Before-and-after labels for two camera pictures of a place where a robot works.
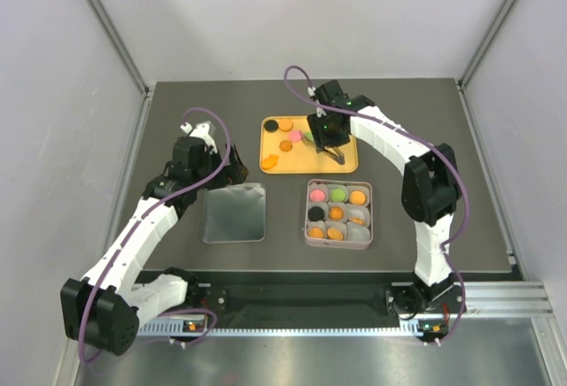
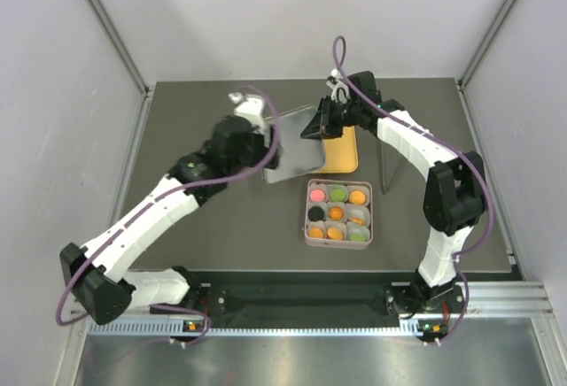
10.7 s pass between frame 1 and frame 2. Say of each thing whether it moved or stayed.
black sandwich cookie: stayed
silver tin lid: moved
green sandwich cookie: stayed
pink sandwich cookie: stayed
